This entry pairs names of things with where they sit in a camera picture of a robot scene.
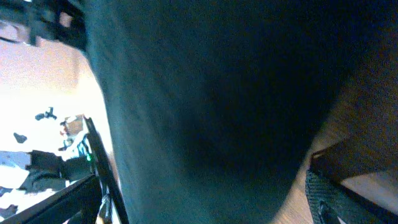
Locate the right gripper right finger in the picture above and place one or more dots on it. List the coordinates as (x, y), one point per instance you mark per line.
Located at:
(333, 203)

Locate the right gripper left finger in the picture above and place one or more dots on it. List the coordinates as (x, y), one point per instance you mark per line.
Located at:
(83, 197)

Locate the black pants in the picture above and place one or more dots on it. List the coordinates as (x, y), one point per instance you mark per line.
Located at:
(213, 105)

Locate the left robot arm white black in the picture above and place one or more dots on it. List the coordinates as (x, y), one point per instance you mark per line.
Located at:
(95, 163)

